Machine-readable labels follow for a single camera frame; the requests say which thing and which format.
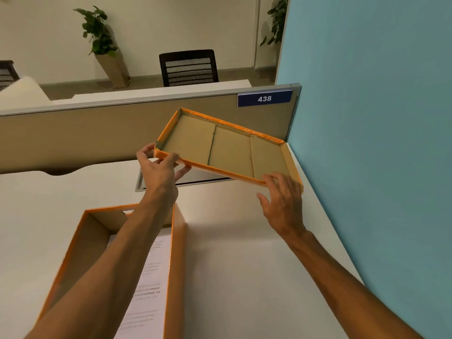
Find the person's right thumb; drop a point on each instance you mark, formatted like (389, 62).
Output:
(264, 204)

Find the orange cardboard box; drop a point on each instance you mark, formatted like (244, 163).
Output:
(176, 278)

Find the black mesh office chair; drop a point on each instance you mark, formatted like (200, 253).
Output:
(189, 68)

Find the light blue partition panel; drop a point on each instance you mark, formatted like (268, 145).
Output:
(370, 137)

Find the person's right forearm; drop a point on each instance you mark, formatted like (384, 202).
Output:
(339, 285)

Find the blue number sign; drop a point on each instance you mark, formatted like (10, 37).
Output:
(265, 98)

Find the person's left hand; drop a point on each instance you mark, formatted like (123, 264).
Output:
(159, 180)

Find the person's left forearm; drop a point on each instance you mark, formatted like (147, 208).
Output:
(116, 271)

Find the beige desk partition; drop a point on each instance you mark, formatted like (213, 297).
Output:
(88, 134)

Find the orange cardboard box lid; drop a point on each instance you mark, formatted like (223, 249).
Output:
(229, 151)

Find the dark office chair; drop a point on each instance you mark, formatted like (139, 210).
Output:
(7, 74)

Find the potted plant in tan planter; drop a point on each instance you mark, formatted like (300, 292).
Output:
(113, 67)

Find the person's right hand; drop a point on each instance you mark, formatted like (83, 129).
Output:
(286, 208)

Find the person's left little finger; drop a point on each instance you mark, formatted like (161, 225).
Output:
(144, 152)

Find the green leafy plant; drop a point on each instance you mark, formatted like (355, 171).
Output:
(277, 17)

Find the white printed paper sheet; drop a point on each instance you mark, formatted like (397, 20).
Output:
(152, 296)

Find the person's left thumb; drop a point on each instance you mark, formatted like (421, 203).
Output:
(183, 172)

